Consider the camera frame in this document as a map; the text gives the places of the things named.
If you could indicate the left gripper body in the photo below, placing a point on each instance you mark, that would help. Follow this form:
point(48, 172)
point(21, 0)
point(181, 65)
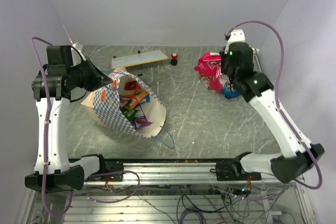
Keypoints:
point(83, 76)

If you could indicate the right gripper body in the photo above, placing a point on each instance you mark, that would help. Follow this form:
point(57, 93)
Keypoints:
point(227, 69)

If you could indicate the checkered paper bag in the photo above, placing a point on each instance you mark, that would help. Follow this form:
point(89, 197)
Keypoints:
point(103, 106)

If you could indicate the pink snack packet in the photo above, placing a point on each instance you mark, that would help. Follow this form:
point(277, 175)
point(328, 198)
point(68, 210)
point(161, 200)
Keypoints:
point(209, 72)

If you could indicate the blue snack packet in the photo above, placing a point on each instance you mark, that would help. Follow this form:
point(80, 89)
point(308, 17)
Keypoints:
point(229, 92)

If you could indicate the purple snack packet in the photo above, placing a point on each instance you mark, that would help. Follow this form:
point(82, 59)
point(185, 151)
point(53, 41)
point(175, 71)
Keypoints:
point(139, 122)

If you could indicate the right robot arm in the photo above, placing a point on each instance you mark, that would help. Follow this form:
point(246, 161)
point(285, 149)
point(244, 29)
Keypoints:
point(297, 153)

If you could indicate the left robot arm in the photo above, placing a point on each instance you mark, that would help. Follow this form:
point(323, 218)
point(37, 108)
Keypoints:
point(53, 172)

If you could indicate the red snack packet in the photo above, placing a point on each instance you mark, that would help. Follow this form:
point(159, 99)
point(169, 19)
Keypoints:
point(132, 86)

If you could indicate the yellow framed whiteboard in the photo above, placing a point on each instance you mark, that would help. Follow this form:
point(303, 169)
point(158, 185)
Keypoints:
point(138, 59)

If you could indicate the orange snack packet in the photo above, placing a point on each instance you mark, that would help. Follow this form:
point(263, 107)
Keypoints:
point(130, 101)

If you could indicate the green snack packet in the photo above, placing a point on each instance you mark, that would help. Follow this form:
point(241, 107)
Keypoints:
point(129, 114)

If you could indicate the red black stamp knob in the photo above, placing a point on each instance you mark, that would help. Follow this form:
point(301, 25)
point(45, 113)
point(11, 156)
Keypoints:
point(174, 60)

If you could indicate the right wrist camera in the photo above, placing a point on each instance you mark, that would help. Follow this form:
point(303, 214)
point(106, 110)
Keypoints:
point(237, 35)

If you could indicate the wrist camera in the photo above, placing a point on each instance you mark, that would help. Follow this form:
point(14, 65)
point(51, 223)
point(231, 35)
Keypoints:
point(78, 46)
point(237, 35)

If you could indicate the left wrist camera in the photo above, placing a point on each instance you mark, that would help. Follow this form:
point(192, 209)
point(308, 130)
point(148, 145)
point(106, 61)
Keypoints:
point(78, 46)

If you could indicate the aluminium mounting rail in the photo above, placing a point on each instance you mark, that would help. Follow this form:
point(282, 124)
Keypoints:
point(178, 172)

